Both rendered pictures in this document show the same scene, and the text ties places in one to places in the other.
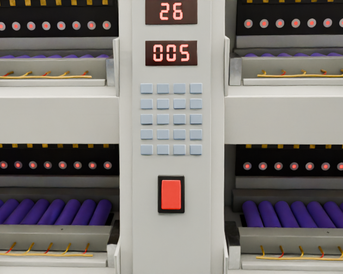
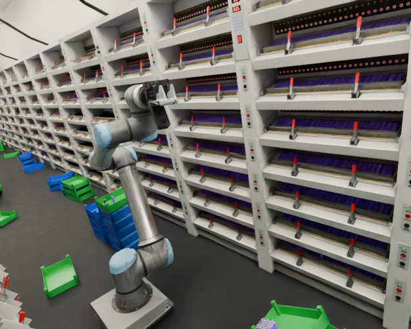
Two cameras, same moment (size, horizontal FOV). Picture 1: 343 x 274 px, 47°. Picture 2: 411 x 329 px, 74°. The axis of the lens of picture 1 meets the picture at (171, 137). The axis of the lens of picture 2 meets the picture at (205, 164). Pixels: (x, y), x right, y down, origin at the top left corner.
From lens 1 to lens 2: 114 cm
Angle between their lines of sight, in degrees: 48
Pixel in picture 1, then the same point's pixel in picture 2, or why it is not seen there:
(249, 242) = (264, 49)
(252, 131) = (253, 22)
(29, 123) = (218, 29)
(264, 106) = (254, 15)
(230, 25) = not seen: outside the picture
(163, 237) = (239, 48)
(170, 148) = (238, 29)
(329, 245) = (280, 47)
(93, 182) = not seen: hidden behind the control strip
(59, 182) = not seen: hidden behind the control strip
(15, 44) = (224, 9)
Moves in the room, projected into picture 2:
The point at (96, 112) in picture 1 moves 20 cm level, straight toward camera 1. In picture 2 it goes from (227, 25) to (205, 25)
